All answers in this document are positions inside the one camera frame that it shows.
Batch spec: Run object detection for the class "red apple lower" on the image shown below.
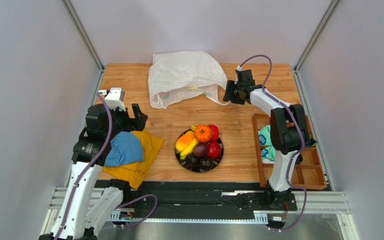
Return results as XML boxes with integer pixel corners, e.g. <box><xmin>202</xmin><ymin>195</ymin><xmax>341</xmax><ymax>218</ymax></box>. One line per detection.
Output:
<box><xmin>206</xmin><ymin>141</ymin><xmax>222</xmax><ymax>159</ymax></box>

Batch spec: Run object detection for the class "wooden compartment tray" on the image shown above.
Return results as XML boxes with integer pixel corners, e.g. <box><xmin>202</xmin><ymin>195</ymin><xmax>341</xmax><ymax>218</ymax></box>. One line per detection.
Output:
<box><xmin>251</xmin><ymin>113</ymin><xmax>327</xmax><ymax>190</ymax></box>

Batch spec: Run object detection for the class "left aluminium frame post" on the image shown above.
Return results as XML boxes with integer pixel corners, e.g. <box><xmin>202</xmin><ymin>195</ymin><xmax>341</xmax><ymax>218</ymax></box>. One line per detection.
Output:
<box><xmin>61</xmin><ymin>0</ymin><xmax>105</xmax><ymax>73</ymax></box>

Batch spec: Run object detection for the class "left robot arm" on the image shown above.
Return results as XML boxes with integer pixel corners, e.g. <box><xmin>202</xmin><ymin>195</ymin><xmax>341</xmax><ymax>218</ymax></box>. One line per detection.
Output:
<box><xmin>39</xmin><ymin>103</ymin><xmax>148</xmax><ymax>240</ymax></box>

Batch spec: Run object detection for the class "yellow orange mango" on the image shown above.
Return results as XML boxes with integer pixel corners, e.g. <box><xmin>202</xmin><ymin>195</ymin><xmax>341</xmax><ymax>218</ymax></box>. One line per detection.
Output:
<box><xmin>175</xmin><ymin>130</ymin><xmax>194</xmax><ymax>153</ymax></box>

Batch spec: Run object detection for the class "right aluminium frame post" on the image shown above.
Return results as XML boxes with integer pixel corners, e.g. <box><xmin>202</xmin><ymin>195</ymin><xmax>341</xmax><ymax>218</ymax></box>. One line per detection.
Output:
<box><xmin>293</xmin><ymin>0</ymin><xmax>342</xmax><ymax>72</ymax></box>

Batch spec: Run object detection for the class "red apple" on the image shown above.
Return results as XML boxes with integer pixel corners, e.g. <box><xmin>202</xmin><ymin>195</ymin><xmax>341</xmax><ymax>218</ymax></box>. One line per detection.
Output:
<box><xmin>206</xmin><ymin>141</ymin><xmax>222</xmax><ymax>159</ymax></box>
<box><xmin>208</xmin><ymin>124</ymin><xmax>219</xmax><ymax>142</ymax></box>

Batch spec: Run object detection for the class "white plastic bag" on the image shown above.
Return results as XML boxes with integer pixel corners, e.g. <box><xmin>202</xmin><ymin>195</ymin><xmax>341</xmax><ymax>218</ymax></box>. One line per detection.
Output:
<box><xmin>148</xmin><ymin>50</ymin><xmax>228</xmax><ymax>109</ymax></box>

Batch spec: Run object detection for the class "yellow cloth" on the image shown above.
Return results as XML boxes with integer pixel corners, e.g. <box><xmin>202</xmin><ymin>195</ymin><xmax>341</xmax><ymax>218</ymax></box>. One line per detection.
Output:
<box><xmin>102</xmin><ymin>129</ymin><xmax>164</xmax><ymax>189</ymax></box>

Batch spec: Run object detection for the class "teal sock lower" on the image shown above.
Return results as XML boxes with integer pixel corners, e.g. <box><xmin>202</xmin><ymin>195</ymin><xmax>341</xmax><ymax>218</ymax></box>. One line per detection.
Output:
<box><xmin>260</xmin><ymin>146</ymin><xmax>276</xmax><ymax>164</ymax></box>

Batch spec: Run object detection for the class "dark patterned sock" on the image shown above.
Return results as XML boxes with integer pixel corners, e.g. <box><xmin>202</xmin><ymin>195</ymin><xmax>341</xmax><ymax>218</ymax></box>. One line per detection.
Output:
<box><xmin>305</xmin><ymin>131</ymin><xmax>318</xmax><ymax>147</ymax></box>

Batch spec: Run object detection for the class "teal sock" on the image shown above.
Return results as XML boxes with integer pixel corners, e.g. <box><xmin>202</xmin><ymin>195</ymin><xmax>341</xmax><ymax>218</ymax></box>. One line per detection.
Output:
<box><xmin>257</xmin><ymin>125</ymin><xmax>273</xmax><ymax>146</ymax></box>
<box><xmin>260</xmin><ymin>146</ymin><xmax>276</xmax><ymax>164</ymax></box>

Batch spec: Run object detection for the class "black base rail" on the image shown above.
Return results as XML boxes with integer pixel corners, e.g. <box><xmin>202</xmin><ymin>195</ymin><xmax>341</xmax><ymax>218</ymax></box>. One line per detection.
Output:
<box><xmin>118</xmin><ymin>181</ymin><xmax>298</xmax><ymax>221</ymax></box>

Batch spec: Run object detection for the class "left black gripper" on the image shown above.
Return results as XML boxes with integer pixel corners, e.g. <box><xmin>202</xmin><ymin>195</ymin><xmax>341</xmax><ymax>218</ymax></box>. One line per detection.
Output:
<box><xmin>103</xmin><ymin>103</ymin><xmax>147</xmax><ymax>140</ymax></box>

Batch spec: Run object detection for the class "yellow banana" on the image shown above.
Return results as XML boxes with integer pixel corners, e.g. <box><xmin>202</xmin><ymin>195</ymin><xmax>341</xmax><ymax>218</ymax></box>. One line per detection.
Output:
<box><xmin>179</xmin><ymin>125</ymin><xmax>199</xmax><ymax>159</ymax></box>

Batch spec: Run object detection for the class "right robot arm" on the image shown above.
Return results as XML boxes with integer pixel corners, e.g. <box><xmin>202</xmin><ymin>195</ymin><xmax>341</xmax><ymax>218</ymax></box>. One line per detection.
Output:
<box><xmin>223</xmin><ymin>68</ymin><xmax>309</xmax><ymax>209</ymax></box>

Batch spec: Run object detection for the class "black round plate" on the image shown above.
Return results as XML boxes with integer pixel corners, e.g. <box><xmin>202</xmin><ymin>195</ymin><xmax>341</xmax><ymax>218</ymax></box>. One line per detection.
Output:
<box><xmin>174</xmin><ymin>124</ymin><xmax>224</xmax><ymax>173</ymax></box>

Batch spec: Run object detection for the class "orange toy pumpkin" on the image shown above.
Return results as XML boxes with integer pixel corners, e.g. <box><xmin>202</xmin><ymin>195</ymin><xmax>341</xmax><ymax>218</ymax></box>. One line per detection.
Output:
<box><xmin>193</xmin><ymin>124</ymin><xmax>213</xmax><ymax>143</ymax></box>

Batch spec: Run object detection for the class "teal sock upper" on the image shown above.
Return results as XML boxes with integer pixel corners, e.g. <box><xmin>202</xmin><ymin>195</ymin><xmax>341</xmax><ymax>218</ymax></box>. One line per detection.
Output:
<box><xmin>257</xmin><ymin>125</ymin><xmax>273</xmax><ymax>146</ymax></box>

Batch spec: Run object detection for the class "dark purple fruit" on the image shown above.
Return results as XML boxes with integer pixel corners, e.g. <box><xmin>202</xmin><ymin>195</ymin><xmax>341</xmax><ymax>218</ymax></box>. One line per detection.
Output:
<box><xmin>192</xmin><ymin>142</ymin><xmax>208</xmax><ymax>157</ymax></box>

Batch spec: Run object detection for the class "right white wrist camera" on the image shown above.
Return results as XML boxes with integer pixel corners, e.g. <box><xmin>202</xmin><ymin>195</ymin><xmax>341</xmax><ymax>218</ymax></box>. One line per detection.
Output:
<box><xmin>236</xmin><ymin>65</ymin><xmax>244</xmax><ymax>72</ymax></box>

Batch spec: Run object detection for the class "red apple upper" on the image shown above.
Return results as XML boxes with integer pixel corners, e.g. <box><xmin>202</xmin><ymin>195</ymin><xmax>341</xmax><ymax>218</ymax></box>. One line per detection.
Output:
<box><xmin>208</xmin><ymin>124</ymin><xmax>219</xmax><ymax>142</ymax></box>

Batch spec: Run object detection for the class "aluminium frame post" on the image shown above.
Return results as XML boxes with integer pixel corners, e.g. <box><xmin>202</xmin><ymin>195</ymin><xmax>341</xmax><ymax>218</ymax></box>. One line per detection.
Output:
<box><xmin>293</xmin><ymin>0</ymin><xmax>342</xmax><ymax>72</ymax></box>
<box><xmin>61</xmin><ymin>0</ymin><xmax>105</xmax><ymax>73</ymax></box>

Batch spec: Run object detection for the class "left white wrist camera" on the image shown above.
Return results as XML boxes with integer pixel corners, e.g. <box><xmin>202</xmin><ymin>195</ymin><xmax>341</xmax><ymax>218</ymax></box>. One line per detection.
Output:
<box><xmin>98</xmin><ymin>87</ymin><xmax>126</xmax><ymax>111</ymax></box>

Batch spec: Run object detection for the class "dark eggplant left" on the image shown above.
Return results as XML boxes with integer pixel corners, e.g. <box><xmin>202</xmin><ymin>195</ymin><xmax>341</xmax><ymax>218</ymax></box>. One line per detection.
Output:
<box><xmin>185</xmin><ymin>153</ymin><xmax>200</xmax><ymax>168</ymax></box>

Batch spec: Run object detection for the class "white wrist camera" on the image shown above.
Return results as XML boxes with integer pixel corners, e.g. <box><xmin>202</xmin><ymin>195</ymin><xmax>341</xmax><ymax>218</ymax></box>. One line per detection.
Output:
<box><xmin>98</xmin><ymin>87</ymin><xmax>126</xmax><ymax>111</ymax></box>
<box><xmin>236</xmin><ymin>65</ymin><xmax>244</xmax><ymax>72</ymax></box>

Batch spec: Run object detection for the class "blue cloth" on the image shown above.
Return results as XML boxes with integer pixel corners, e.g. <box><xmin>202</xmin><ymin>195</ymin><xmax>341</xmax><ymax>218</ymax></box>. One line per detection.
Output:
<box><xmin>104</xmin><ymin>131</ymin><xmax>144</xmax><ymax>167</ymax></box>

